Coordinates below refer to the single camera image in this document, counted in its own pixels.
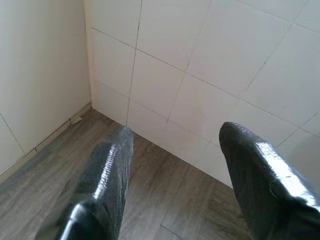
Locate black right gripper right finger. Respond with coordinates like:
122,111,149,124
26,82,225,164
218,121,320,240

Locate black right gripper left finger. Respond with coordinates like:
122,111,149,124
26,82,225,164
36,124,135,240

